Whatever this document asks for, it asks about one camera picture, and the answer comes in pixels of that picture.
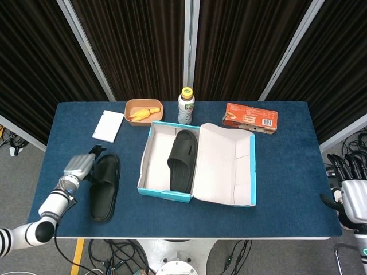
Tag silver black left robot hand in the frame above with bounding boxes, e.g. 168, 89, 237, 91
62, 144, 107, 184

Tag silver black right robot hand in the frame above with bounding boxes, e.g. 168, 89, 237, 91
319, 154, 367, 230

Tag black rubber slipper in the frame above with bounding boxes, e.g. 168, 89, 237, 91
89, 154, 122, 224
167, 129, 199, 192

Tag light blue cardboard shoe box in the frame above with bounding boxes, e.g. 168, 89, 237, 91
136, 120, 257, 207

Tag white flat notebook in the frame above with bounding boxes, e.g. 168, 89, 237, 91
92, 109, 125, 143

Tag chrome chair leg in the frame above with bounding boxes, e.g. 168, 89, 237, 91
334, 243, 367, 275

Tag brown paper bowl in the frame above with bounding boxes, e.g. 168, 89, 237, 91
124, 99, 165, 127

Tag yellow rubber chicken toy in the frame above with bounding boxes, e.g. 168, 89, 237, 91
128, 107, 161, 121

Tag yellow floor tape strip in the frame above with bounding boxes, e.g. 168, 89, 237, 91
70, 239, 85, 275

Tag dark pleated curtain panel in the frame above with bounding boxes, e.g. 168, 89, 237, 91
70, 0, 187, 101
0, 0, 111, 146
194, 0, 313, 101
266, 0, 367, 144

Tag drink bottle with yellow cap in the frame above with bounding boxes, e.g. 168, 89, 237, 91
177, 87, 196, 125

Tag white robot torso base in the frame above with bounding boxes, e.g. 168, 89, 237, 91
134, 239, 221, 275

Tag orange cardboard carton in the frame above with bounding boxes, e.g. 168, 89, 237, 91
222, 103, 279, 135

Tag blue table cover cloth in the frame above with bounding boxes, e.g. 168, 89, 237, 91
27, 100, 343, 238

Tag black cable bundle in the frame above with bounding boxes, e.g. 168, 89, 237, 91
323, 131, 367, 157
0, 125, 29, 157

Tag grey aluminium partition post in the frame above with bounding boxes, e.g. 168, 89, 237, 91
0, 114, 47, 152
257, 0, 326, 101
319, 113, 367, 154
183, 0, 201, 101
56, 0, 117, 101

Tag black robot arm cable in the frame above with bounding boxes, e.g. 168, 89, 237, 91
53, 196, 98, 274

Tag tangled black floor cables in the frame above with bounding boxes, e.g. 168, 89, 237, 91
85, 239, 151, 275

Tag black floor cable with plug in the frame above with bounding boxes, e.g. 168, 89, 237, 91
217, 239, 253, 275

